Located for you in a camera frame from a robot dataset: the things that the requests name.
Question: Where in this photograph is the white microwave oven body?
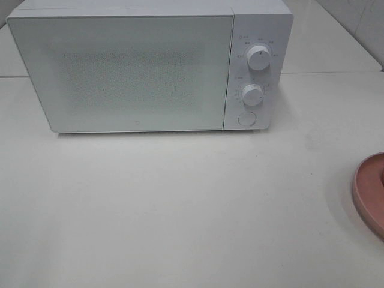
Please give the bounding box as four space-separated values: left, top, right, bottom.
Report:
7 1 293 132

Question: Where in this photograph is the upper white microwave knob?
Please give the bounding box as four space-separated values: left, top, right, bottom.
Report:
247 44 271 71

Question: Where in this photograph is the lower white microwave knob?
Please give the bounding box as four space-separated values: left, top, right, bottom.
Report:
241 84 264 106

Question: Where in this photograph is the round white door button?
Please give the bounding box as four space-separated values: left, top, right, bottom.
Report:
238 112 257 127

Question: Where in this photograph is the pink round plate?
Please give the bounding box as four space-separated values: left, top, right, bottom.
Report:
352 152 383 240

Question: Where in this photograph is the white microwave door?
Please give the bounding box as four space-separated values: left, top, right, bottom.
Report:
9 16 233 133

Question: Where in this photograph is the white microwave knob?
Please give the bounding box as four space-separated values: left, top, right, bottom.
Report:
241 84 264 106
247 44 271 71

